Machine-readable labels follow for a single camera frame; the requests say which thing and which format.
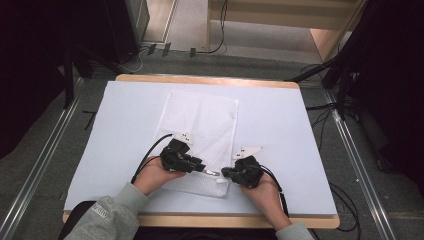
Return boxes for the black metal stand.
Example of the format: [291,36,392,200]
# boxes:
[283,0,378,121]
[62,44,123,110]

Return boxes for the person's right hand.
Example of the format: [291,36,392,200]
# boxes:
[239,172,285,216]

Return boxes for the black floor cables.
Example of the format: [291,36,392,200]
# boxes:
[304,101,338,153]

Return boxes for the hand-held gripper black cable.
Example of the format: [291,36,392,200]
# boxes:
[260,165,291,218]
[130,132,175,185]

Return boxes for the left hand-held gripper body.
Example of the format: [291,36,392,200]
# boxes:
[159,131,198,174]

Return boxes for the white mesh laundry bag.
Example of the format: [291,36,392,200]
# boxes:
[151,90,240,199]

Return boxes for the white floor cable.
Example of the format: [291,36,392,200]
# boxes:
[121,45,150,74]

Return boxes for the black cabinet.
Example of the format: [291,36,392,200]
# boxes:
[101,0,151,65]

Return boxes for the light wooden shelf unit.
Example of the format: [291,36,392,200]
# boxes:
[205,0,369,63]

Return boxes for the white table mat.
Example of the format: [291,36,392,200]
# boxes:
[63,80,338,216]

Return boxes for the metal floor rail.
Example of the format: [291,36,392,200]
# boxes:
[323,89,398,240]
[0,77,85,240]

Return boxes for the hanging black cable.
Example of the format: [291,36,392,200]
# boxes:
[195,0,230,55]

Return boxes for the wooden table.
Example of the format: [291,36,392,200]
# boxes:
[62,73,341,230]

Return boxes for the person's left hand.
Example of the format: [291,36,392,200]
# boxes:
[132,164,186,197]

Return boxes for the looped black floor cable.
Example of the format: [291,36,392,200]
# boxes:
[328,181,363,233]

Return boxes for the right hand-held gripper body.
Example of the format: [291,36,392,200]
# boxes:
[229,145,265,189]

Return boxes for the left hand-held gripper black cable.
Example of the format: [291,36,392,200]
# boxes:
[130,132,175,185]

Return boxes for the right hand-held gripper black cable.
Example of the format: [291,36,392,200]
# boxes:
[260,165,291,218]

